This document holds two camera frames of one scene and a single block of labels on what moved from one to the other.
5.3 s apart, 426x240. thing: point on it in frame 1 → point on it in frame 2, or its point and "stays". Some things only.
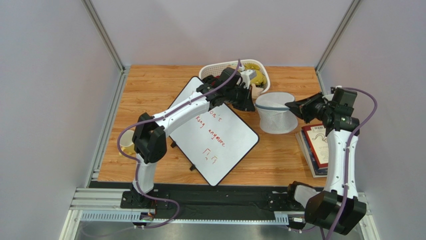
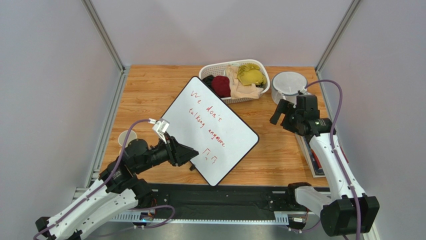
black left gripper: (247, 104) → (179, 153)
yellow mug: (126, 141) stays
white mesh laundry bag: (275, 117) → (286, 85)
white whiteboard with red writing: (217, 141) stays
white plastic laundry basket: (216, 68) stays
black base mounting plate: (230, 201) stays
